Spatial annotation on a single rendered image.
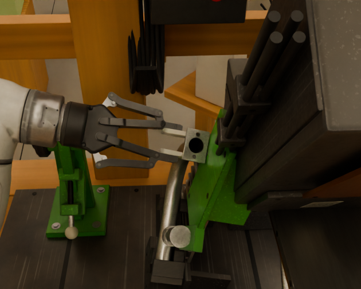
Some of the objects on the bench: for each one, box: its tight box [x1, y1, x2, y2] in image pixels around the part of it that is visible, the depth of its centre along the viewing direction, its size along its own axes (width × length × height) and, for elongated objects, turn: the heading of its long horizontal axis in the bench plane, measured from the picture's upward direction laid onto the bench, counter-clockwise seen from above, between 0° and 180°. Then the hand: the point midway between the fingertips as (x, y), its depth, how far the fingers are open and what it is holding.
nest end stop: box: [146, 274, 182, 286], centre depth 88 cm, size 4×7×6 cm, turn 93°
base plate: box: [0, 184, 361, 289], centre depth 100 cm, size 42×110×2 cm, turn 93°
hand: (180, 144), depth 80 cm, fingers closed on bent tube, 3 cm apart
